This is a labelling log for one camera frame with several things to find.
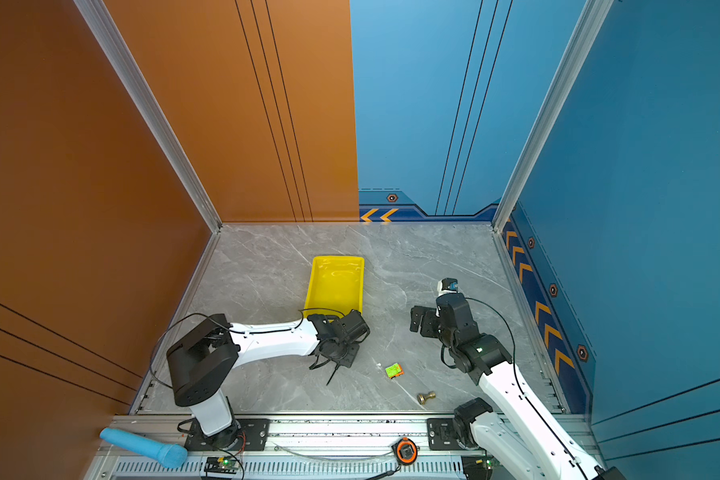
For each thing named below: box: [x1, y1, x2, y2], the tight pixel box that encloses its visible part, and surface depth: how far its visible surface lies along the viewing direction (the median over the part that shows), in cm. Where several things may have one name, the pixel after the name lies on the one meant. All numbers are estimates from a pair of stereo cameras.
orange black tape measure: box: [391, 436, 418, 465], surface depth 70 cm
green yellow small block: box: [385, 363, 405, 379], surface depth 83 cm
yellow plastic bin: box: [304, 256, 365, 317], surface depth 103 cm
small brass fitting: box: [417, 391, 437, 405], surface depth 79 cm
